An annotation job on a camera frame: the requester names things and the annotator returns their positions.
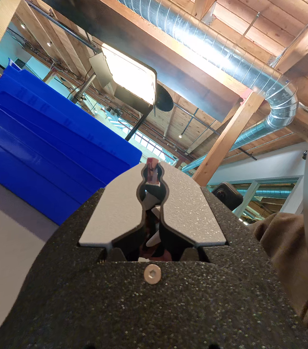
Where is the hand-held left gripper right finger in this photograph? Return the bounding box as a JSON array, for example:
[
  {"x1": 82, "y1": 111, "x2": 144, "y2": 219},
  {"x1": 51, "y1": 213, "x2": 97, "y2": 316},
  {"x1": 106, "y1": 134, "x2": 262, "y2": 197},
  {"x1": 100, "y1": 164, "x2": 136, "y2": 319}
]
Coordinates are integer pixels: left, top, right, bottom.
[{"x1": 159, "y1": 161, "x2": 227, "y2": 248}]

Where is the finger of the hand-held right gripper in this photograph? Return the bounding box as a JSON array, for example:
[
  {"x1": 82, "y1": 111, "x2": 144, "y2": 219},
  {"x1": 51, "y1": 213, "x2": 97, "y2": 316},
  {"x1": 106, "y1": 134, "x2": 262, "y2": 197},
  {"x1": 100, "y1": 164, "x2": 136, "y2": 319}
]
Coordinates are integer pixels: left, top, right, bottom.
[
  {"x1": 144, "y1": 191, "x2": 161, "y2": 209},
  {"x1": 146, "y1": 231, "x2": 161, "y2": 248}
]

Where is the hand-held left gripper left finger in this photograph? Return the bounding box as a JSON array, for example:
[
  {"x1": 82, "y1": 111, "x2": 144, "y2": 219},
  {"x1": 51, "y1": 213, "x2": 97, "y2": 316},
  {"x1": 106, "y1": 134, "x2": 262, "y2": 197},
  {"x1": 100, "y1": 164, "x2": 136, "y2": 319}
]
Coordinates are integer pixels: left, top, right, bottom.
[{"x1": 78, "y1": 163, "x2": 146, "y2": 248}]

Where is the brown toy brick piece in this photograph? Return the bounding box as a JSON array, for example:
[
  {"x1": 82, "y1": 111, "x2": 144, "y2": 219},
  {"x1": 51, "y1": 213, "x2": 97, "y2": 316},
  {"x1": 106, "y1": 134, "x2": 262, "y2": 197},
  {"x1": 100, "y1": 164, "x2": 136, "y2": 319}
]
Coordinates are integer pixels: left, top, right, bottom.
[{"x1": 146, "y1": 158, "x2": 160, "y2": 186}]

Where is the person's right forearm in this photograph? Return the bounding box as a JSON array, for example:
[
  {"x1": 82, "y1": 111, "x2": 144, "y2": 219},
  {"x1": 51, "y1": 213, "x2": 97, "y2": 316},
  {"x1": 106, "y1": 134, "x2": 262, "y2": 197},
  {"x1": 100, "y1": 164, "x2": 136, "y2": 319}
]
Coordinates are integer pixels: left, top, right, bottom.
[{"x1": 252, "y1": 212, "x2": 308, "y2": 328}]

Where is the wooden support post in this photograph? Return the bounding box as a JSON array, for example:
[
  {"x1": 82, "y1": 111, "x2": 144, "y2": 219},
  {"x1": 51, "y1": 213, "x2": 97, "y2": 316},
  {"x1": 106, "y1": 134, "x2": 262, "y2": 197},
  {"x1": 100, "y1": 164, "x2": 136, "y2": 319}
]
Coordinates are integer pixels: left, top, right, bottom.
[{"x1": 192, "y1": 90, "x2": 265, "y2": 186}]

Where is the silver ventilation duct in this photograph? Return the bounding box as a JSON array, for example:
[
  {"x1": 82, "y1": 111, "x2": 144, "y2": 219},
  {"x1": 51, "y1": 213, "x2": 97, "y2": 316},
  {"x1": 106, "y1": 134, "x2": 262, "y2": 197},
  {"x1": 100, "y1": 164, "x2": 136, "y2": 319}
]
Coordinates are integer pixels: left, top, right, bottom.
[{"x1": 117, "y1": 0, "x2": 299, "y2": 175}]

